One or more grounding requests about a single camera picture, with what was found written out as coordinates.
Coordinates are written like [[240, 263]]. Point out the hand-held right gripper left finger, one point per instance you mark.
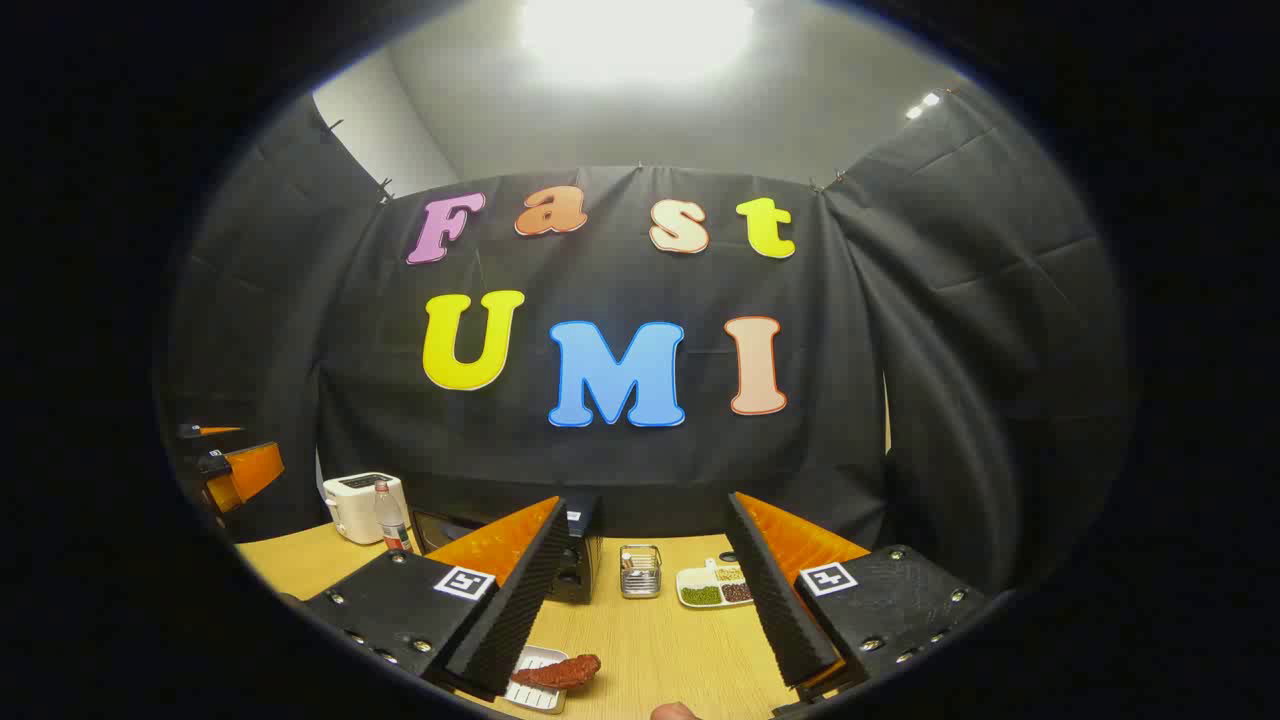
[[520, 610]]

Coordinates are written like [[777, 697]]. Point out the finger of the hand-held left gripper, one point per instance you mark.
[[255, 470], [222, 431]]

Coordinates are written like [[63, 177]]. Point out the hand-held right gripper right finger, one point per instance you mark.
[[775, 600]]

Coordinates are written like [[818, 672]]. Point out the red meat slice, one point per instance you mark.
[[560, 671]]

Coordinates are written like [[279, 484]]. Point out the black electric oven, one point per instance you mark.
[[578, 560]]

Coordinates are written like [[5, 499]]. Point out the white divided dish of beans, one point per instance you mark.
[[712, 590]]

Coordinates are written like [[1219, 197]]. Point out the white ribbed tray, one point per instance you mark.
[[535, 698]]

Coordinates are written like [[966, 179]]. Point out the white toaster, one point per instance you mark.
[[350, 505]]

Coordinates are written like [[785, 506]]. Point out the clear bottle with red label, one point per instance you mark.
[[392, 525]]

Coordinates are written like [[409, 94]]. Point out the black backdrop cloth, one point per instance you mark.
[[620, 470]]

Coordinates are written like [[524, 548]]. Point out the small ceiling light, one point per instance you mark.
[[923, 105]]

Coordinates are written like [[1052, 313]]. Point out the large ceiling light panel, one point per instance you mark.
[[636, 35]]

